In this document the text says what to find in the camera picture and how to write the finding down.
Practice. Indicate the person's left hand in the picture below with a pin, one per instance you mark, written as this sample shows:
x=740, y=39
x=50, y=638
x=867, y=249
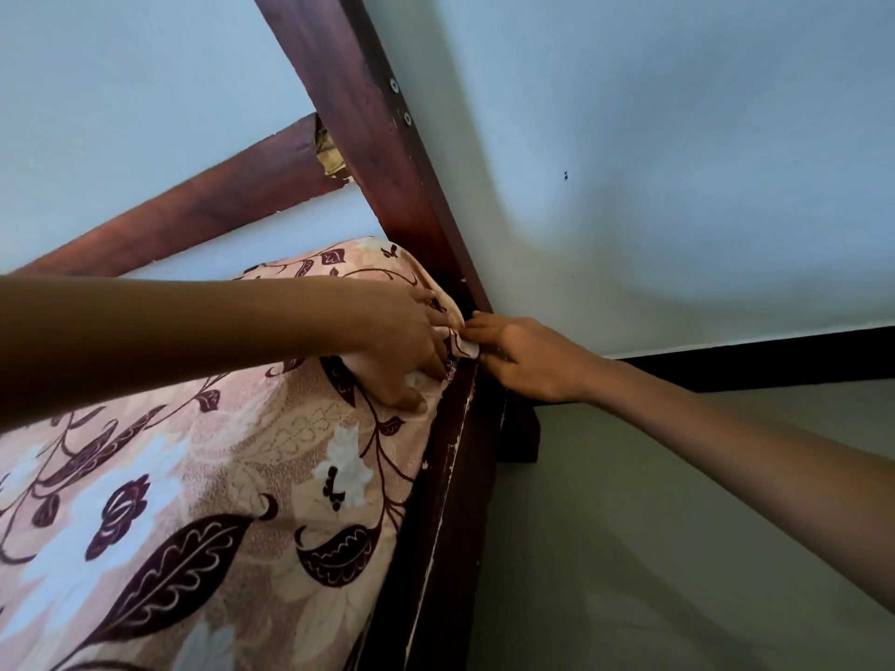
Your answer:
x=391, y=335

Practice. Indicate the person's right hand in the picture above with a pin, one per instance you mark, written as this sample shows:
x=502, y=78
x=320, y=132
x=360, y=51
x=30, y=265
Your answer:
x=538, y=359

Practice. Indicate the dark wooden bed frame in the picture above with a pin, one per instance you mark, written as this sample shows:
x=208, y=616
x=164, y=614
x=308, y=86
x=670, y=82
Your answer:
x=363, y=118

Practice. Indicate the pink floral bed sheet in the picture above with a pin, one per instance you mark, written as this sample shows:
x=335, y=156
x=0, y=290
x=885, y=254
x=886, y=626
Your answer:
x=210, y=517

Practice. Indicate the person's right forearm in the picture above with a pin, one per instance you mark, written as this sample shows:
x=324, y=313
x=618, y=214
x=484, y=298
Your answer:
x=755, y=468

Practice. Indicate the person's left forearm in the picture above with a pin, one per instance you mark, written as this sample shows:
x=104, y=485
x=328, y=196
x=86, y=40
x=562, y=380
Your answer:
x=154, y=342

